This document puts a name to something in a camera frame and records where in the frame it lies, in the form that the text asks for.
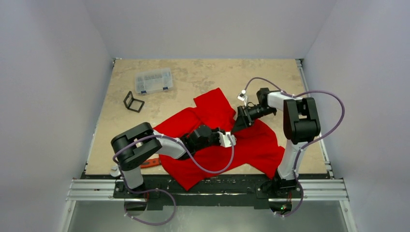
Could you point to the red handled adjustable wrench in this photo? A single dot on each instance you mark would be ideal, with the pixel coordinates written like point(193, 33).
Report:
point(149, 163)

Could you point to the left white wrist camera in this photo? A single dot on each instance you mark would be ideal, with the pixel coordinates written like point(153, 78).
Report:
point(227, 139)

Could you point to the black square frame stand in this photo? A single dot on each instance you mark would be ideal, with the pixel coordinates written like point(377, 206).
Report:
point(133, 104)

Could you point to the clear plastic organizer box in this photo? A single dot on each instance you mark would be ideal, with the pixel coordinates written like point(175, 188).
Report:
point(152, 81)

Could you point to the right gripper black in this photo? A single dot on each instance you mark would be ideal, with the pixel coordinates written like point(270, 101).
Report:
point(244, 113)

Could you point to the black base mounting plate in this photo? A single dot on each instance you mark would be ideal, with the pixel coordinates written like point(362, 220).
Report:
point(227, 190)

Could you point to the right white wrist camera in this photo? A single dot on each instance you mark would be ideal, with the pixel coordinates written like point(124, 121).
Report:
point(242, 96)

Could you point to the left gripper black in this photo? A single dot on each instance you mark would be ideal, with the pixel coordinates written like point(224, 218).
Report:
point(215, 132)

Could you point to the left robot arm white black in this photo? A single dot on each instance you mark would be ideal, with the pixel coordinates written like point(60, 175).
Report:
point(133, 147)

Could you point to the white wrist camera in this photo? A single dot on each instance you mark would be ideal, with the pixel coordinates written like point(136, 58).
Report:
point(242, 96)
point(227, 139)

